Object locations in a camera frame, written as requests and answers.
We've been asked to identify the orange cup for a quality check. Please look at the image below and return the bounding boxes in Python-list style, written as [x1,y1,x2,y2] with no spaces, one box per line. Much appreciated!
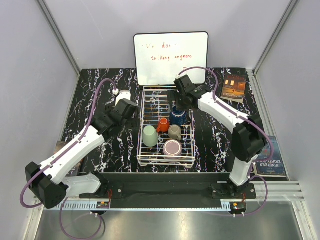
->
[156,117,170,133]

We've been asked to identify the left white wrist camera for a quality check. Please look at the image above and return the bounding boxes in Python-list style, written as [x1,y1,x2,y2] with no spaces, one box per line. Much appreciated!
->
[114,90,131,107]

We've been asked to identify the dark book with lit windows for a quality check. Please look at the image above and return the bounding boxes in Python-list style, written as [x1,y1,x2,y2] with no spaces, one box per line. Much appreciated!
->
[220,74,246,103]

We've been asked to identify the blue Nineteen Eighty-Four book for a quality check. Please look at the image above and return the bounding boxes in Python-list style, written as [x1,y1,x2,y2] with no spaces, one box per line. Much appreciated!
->
[253,136,287,177]

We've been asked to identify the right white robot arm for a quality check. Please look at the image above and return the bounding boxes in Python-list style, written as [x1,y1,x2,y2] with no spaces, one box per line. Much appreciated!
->
[169,75,267,199]

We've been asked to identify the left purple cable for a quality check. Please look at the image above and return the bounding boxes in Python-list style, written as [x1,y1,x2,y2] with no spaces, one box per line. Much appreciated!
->
[19,78,119,208]

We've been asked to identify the left small circuit board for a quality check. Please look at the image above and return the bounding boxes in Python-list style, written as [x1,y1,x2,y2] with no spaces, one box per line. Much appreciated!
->
[96,201,110,209]

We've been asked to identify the pale green cup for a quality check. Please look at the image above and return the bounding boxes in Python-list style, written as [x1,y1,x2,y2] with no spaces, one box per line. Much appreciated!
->
[142,125,158,148]

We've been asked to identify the right small circuit board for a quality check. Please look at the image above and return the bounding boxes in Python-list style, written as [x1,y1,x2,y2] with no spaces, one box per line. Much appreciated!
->
[232,202,245,210]

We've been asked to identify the white wire dish rack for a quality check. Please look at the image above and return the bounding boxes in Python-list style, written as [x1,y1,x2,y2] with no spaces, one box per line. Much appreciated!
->
[137,85,196,168]

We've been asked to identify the white whiteboard with red writing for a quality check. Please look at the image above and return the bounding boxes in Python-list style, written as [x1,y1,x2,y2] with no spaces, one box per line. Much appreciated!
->
[133,31,209,86]

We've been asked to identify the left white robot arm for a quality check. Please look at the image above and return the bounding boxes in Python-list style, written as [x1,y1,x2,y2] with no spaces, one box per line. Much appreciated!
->
[25,98,138,209]

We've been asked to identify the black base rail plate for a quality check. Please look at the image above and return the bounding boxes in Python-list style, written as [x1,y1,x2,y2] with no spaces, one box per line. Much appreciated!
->
[79,171,257,209]

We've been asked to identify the small circuit board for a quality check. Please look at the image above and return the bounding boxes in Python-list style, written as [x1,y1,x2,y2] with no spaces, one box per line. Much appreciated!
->
[232,202,245,210]
[96,201,110,209]

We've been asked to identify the beige mug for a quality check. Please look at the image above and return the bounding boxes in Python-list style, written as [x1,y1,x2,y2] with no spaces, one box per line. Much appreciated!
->
[168,124,182,141]

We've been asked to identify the mauve purple mug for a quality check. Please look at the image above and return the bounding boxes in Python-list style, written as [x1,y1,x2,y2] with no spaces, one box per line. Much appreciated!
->
[163,139,182,160]

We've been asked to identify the dark blue mug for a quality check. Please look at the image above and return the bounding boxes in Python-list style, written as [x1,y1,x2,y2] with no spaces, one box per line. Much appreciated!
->
[169,105,187,126]

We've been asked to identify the A Tale of Two Cities book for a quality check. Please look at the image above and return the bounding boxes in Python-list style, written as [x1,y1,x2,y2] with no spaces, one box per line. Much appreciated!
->
[53,141,83,177]

